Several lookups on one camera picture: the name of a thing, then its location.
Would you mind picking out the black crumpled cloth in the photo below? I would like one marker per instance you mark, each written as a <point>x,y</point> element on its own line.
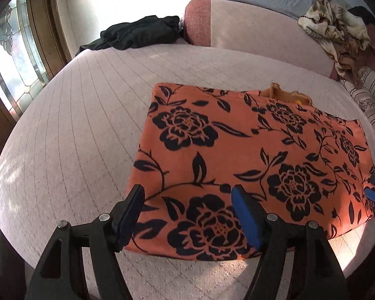
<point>134,34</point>

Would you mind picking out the orange black floral shirt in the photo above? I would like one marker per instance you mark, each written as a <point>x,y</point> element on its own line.
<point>237,137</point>

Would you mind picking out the black garment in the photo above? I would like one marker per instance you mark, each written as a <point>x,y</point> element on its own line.
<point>367,15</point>

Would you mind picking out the wooden framed stained glass window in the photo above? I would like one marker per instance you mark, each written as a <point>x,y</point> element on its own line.
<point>18,53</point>

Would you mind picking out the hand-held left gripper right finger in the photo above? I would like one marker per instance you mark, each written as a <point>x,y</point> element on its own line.
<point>248,222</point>

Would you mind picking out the striped floral pillow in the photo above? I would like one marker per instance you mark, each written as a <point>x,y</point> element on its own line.
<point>367,90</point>

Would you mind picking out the brown cream patterned blanket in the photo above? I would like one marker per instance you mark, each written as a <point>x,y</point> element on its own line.
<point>334,28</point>

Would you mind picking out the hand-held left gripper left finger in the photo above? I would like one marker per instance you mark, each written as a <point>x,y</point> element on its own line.
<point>128,222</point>

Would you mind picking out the pink bolster cushion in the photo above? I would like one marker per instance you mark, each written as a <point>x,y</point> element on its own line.
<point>253,31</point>

